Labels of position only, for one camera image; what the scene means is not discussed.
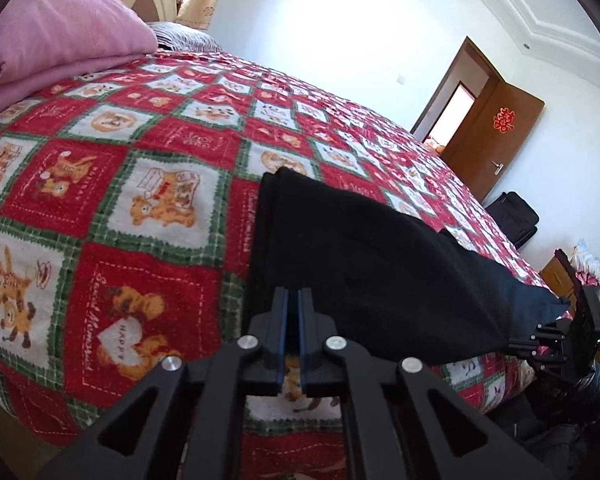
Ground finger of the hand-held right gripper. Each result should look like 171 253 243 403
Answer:
505 336 561 363
530 317 577 347

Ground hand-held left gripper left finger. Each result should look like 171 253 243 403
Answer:
35 287 300 480

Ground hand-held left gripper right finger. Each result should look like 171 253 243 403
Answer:
298 288 556 480

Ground black pants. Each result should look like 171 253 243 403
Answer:
247 166 572 367

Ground cardboard box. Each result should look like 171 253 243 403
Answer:
539 257 579 306

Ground pile of colourful packages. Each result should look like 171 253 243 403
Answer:
570 242 600 343

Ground black bag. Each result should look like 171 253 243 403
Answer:
484 191 540 249

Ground red checked printed blanket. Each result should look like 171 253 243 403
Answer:
0 50 552 480

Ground brown wooden door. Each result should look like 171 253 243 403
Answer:
441 77 546 202

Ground red paper door decoration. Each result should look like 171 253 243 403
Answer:
493 104 514 134

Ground grey striped pillow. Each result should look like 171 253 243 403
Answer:
147 21 224 54

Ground pink folded blanket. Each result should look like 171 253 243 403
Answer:
0 54 148 120

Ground pink pillow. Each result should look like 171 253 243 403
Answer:
0 0 159 86

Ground brown wooden door frame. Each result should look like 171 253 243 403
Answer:
411 36 507 147

